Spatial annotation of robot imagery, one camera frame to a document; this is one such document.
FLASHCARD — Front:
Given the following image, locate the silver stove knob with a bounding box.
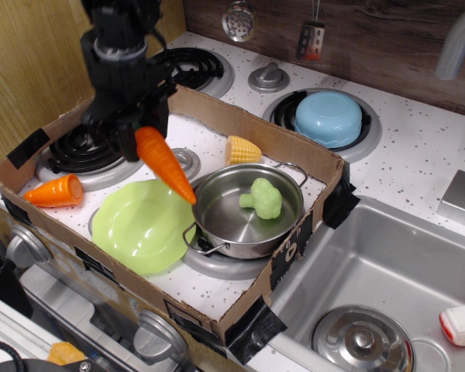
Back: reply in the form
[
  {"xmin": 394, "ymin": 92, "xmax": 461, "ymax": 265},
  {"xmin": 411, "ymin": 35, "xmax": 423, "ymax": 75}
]
[
  {"xmin": 172, "ymin": 148, "xmax": 202, "ymax": 181},
  {"xmin": 248, "ymin": 62, "xmax": 290, "ymax": 93}
]

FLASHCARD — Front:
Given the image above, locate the white red toy piece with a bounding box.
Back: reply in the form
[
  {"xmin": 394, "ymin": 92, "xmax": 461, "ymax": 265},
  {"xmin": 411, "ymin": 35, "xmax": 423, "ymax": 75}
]
[{"xmin": 439, "ymin": 305, "xmax": 465, "ymax": 347}]

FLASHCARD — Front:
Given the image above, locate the orange carrot half piece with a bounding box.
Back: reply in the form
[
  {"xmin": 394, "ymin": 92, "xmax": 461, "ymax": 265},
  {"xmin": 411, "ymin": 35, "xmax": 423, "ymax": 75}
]
[{"xmin": 23, "ymin": 174, "xmax": 84, "ymax": 208}]

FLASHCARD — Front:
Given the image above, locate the silver stove top knob centre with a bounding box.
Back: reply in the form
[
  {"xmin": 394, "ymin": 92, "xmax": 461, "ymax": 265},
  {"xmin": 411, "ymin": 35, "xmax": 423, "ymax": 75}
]
[{"xmin": 172, "ymin": 148, "xmax": 202, "ymax": 181}]

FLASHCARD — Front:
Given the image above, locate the light green plastic plate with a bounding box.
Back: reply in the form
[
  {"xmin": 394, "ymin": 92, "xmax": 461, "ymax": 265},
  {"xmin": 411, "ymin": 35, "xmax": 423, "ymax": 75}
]
[{"xmin": 91, "ymin": 180, "xmax": 195, "ymax": 276}]

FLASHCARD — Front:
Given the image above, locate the orange toy carrot green top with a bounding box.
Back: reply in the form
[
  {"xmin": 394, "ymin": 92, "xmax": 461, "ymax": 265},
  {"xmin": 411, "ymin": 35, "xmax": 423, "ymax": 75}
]
[{"xmin": 135, "ymin": 126, "xmax": 197, "ymax": 205}]

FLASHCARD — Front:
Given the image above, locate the stainless steel pot lid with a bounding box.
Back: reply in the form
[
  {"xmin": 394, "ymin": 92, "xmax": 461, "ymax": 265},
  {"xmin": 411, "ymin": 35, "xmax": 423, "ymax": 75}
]
[{"xmin": 312, "ymin": 305, "xmax": 415, "ymax": 371}]

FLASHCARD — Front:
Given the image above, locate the green toy broccoli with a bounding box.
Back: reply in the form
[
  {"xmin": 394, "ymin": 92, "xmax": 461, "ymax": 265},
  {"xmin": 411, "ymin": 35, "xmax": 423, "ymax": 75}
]
[{"xmin": 239, "ymin": 177, "xmax": 283, "ymax": 220}]

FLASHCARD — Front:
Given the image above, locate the black cable bottom left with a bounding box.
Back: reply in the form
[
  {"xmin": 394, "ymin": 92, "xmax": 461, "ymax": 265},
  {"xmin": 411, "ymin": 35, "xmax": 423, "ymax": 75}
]
[{"xmin": 0, "ymin": 339, "xmax": 28, "ymax": 372}]

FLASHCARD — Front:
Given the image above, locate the silver toy faucet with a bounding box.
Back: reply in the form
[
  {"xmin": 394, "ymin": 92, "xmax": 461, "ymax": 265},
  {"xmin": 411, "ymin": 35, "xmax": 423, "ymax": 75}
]
[{"xmin": 434, "ymin": 2, "xmax": 465, "ymax": 109}]

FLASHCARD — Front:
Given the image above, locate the silver stove top knob back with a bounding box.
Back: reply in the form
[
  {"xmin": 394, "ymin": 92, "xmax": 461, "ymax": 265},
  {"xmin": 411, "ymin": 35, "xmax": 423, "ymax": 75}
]
[{"xmin": 248, "ymin": 62, "xmax": 290, "ymax": 93}]

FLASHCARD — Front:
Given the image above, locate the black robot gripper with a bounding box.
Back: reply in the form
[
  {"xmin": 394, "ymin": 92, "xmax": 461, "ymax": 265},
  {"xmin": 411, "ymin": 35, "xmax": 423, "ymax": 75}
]
[{"xmin": 81, "ymin": 29, "xmax": 177, "ymax": 162}]

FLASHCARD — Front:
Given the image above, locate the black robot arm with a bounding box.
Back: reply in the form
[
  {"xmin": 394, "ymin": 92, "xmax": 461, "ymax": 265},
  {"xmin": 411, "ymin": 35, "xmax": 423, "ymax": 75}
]
[{"xmin": 80, "ymin": 1, "xmax": 177, "ymax": 162}]

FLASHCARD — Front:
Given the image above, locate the silver oven knob left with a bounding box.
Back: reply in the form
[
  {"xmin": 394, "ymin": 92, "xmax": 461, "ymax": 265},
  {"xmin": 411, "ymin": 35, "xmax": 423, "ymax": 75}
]
[{"xmin": 6, "ymin": 225, "xmax": 53, "ymax": 269}]

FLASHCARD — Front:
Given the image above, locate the light blue plastic bowl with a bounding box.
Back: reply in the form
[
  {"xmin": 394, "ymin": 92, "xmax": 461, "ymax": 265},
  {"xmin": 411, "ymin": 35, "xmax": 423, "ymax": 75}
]
[{"xmin": 294, "ymin": 91, "xmax": 363, "ymax": 149}]

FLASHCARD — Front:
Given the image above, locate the yellow object bottom left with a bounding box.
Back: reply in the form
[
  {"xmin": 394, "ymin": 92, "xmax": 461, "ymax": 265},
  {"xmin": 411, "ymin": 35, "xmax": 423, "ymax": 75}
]
[{"xmin": 46, "ymin": 342, "xmax": 86, "ymax": 366}]

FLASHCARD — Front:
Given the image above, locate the silver sink basin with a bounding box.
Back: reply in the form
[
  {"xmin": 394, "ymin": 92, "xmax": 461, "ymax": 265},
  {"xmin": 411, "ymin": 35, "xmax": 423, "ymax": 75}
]
[{"xmin": 270, "ymin": 197, "xmax": 465, "ymax": 371}]

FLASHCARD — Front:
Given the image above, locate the black front left coil burner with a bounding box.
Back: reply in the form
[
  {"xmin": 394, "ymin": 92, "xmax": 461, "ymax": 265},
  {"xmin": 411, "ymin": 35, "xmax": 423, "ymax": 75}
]
[{"xmin": 45, "ymin": 125, "xmax": 122, "ymax": 174}]

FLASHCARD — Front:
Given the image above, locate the yellow toy corn piece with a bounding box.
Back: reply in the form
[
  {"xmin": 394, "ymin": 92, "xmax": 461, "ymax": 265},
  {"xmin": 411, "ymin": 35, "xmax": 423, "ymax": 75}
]
[{"xmin": 225, "ymin": 136, "xmax": 262, "ymax": 166}]

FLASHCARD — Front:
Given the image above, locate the hanging silver strainer spoon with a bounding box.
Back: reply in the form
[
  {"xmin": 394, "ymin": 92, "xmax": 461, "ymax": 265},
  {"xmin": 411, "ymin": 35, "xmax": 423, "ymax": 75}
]
[{"xmin": 222, "ymin": 1, "xmax": 257, "ymax": 43}]

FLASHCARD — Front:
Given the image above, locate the silver oven knob right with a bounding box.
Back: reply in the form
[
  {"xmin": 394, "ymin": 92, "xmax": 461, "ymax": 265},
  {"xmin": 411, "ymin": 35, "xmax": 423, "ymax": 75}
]
[{"xmin": 133, "ymin": 310, "xmax": 188, "ymax": 364}]

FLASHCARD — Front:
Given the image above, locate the hanging silver spatula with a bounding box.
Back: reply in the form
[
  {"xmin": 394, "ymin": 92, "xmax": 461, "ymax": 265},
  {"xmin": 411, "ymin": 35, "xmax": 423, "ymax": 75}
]
[{"xmin": 295, "ymin": 1, "xmax": 326, "ymax": 61}]

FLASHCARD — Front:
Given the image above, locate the brown cardboard fence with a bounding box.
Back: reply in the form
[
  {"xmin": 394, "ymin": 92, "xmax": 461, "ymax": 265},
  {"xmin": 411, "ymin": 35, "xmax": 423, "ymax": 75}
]
[{"xmin": 0, "ymin": 87, "xmax": 347, "ymax": 359}]

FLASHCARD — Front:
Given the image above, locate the silver oven knob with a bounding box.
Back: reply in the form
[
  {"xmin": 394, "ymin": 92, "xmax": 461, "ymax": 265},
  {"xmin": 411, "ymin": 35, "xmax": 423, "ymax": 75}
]
[
  {"xmin": 133, "ymin": 310, "xmax": 188, "ymax": 364},
  {"xmin": 6, "ymin": 225, "xmax": 53, "ymax": 269}
]

